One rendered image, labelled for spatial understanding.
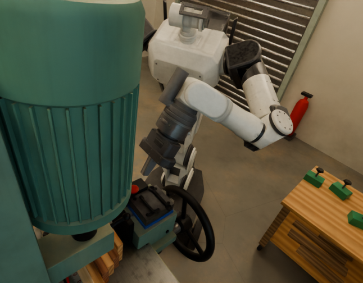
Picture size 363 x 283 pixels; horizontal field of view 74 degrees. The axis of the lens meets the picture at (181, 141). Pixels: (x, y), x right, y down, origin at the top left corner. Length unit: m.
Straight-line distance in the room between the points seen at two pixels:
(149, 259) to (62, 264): 0.25
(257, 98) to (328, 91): 2.47
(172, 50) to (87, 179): 0.63
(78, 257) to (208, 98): 0.43
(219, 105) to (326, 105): 2.72
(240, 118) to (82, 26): 0.49
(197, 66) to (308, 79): 2.51
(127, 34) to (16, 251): 0.30
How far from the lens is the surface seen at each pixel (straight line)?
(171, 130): 0.59
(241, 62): 0.84
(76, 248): 0.55
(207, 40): 0.90
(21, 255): 0.41
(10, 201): 0.32
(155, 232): 0.72
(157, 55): 0.88
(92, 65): 0.24
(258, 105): 0.77
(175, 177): 1.67
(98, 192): 0.35
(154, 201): 0.70
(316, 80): 3.24
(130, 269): 0.71
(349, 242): 1.65
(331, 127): 3.31
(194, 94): 0.56
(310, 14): 3.22
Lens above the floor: 1.54
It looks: 36 degrees down
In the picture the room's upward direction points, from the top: 13 degrees clockwise
